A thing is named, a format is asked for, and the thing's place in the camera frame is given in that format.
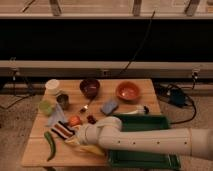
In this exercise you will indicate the grey metal cup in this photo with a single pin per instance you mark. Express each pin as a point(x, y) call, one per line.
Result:
point(63, 101)

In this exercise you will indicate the green chili pepper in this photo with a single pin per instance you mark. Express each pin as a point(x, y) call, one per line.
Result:
point(52, 145)

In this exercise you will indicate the light blue cloth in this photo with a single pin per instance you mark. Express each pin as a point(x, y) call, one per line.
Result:
point(56, 116)

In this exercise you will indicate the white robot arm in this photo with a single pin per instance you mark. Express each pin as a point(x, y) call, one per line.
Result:
point(107, 133)

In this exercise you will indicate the green plastic tray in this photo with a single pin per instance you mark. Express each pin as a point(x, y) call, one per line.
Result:
point(132, 159)

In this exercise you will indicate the yellow corn cob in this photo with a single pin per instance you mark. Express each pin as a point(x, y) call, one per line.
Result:
point(93, 149)

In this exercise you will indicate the white cup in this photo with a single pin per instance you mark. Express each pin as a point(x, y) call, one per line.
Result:
point(52, 87)

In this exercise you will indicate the wooden table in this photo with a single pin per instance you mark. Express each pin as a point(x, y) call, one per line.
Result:
point(37, 148)

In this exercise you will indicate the white bottle with black cap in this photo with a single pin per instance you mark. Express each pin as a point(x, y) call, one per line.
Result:
point(140, 109)

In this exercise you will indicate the orange red bowl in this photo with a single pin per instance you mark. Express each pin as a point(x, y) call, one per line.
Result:
point(128, 91)

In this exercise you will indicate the dark maroon bowl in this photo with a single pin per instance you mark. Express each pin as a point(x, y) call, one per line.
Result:
point(89, 87)

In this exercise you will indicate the dark red grape bunch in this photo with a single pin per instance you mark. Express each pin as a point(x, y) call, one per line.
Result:
point(91, 119)

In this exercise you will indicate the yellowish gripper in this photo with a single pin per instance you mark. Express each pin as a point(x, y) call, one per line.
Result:
point(74, 141)

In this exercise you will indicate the blue sponge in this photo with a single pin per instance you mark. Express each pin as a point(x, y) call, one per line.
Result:
point(109, 107)

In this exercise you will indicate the light green cup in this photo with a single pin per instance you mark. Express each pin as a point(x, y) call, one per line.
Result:
point(45, 107)

